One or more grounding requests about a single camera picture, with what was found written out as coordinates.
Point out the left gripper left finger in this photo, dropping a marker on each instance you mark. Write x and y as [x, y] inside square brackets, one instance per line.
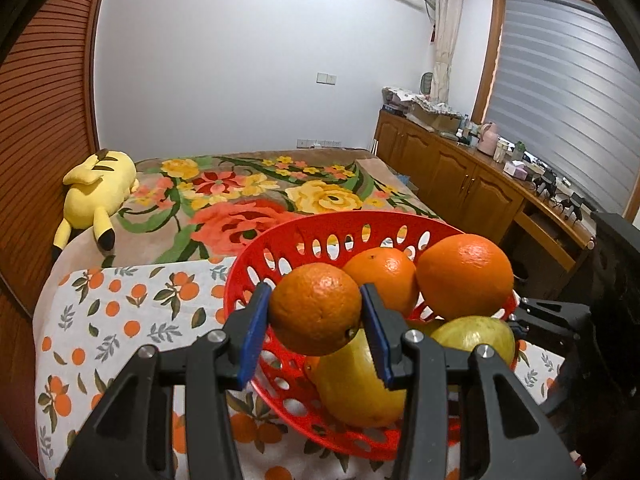
[245, 329]

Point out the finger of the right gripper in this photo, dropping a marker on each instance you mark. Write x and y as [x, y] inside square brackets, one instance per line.
[567, 315]
[550, 337]

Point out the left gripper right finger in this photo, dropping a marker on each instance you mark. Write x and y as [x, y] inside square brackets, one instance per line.
[390, 340]

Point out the large orange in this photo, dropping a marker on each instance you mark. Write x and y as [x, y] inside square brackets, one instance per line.
[464, 274]
[391, 272]

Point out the yellow-green guava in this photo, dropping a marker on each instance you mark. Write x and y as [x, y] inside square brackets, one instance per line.
[350, 389]

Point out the small mandarin orange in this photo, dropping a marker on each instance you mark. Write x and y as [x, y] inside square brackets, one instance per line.
[315, 309]

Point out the green pear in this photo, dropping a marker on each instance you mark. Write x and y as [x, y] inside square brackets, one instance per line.
[468, 332]

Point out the red perforated plastic basket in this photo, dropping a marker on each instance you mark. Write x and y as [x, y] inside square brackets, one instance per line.
[282, 382]

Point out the wooden sideboard cabinet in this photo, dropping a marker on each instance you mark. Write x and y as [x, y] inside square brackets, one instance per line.
[551, 256]

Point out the floral bed blanket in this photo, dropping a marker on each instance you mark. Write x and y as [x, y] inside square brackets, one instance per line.
[212, 206]

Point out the orange print white cloth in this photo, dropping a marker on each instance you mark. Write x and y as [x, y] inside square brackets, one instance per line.
[87, 325]

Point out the pink kettle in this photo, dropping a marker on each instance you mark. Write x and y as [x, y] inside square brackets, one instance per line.
[488, 138]

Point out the yellow plush toy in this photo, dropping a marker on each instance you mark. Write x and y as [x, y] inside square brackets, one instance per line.
[96, 189]

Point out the grey window blind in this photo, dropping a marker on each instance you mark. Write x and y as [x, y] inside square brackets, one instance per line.
[567, 87]

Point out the clutter pile on cabinet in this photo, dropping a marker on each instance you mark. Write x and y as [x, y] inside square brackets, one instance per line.
[420, 110]

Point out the small round fan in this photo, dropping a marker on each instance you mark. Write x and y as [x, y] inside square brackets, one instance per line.
[426, 83]

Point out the brown louvered wardrobe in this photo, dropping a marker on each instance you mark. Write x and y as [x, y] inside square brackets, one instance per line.
[48, 124]

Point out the white curtain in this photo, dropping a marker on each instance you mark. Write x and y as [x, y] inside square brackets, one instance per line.
[447, 23]

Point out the wall power socket strip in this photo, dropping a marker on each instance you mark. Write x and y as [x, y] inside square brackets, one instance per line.
[313, 143]

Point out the white wall switch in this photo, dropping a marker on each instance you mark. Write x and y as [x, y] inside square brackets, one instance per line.
[323, 78]

